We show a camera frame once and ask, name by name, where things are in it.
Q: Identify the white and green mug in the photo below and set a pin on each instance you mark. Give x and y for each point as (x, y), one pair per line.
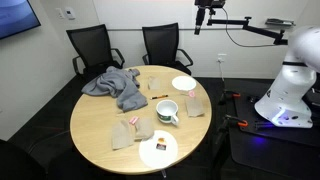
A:
(166, 108)

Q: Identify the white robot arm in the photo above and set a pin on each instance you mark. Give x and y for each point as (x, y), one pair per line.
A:
(293, 86)

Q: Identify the black and orange pen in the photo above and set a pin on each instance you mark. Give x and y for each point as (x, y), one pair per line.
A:
(159, 97)

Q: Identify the brown paper napkin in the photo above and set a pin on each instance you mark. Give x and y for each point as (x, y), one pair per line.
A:
(154, 83)
(144, 128)
(194, 107)
(121, 135)

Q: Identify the small white plate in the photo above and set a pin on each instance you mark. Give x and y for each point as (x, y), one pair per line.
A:
(183, 83)

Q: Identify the pink sweetener packet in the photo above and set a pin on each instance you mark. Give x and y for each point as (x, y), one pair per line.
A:
(191, 94)

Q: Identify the small pink red box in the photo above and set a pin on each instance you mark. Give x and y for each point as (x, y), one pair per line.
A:
(133, 120)

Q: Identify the grey cloth hoodie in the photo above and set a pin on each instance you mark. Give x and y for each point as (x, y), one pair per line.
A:
(117, 84)

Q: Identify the black mesh office chair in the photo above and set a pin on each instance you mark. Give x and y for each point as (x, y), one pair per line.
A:
(161, 41)
(90, 46)

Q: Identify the orange and black tea packet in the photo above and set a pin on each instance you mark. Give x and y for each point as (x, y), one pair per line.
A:
(161, 144)

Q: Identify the large white plate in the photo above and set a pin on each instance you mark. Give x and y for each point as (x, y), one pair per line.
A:
(154, 156)

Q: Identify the black and orange clamp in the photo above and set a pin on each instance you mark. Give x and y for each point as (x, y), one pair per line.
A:
(237, 122)
(230, 95)

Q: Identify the whiteboard marker tray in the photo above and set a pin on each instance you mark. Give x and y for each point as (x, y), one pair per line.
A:
(280, 22)

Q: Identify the black chair backrest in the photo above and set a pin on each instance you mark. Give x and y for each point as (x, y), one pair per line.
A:
(16, 163)

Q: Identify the white wall outlet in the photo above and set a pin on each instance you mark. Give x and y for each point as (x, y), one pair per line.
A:
(222, 58)

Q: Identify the black overhead camera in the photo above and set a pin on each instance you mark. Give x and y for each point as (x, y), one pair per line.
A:
(200, 13)

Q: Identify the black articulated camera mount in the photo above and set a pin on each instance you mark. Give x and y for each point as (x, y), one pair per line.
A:
(260, 30)

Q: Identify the white wall thermostat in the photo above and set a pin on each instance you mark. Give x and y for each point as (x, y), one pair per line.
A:
(70, 13)

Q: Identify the white light switch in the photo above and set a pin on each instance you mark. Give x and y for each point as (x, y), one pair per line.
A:
(60, 13)

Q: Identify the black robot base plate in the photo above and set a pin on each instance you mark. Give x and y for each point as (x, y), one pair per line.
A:
(286, 133)

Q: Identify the wall mounted screen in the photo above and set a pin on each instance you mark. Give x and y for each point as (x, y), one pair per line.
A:
(15, 15)

